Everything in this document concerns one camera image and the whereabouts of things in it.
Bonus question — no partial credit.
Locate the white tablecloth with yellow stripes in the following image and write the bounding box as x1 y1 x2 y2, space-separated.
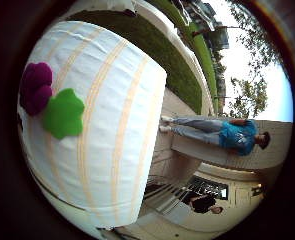
17 20 168 222

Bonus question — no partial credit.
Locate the green plush toy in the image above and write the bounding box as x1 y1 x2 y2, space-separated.
41 87 86 141

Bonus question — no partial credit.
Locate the person in blue shirt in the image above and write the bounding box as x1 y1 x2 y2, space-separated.
159 115 272 157

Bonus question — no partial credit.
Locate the person in black shirt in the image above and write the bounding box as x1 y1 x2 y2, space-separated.
183 194 224 215

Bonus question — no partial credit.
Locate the purple plush toy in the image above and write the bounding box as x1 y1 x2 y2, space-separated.
19 61 54 117

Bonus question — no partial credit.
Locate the low stone wall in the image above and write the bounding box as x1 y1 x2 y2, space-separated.
170 119 294 172

